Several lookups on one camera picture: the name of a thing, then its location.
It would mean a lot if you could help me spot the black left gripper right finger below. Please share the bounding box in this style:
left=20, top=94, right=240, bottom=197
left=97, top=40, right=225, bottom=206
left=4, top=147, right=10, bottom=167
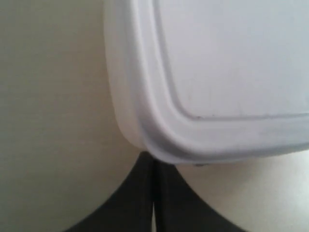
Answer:
left=153, top=161, right=244, bottom=232

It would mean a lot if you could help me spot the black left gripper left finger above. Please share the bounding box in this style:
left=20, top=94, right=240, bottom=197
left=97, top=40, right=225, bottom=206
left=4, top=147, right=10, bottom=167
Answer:
left=67, top=152, right=154, bottom=232

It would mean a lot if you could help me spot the white lidded plastic container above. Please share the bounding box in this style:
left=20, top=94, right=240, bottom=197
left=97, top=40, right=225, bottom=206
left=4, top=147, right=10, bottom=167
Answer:
left=103, top=0, right=309, bottom=164

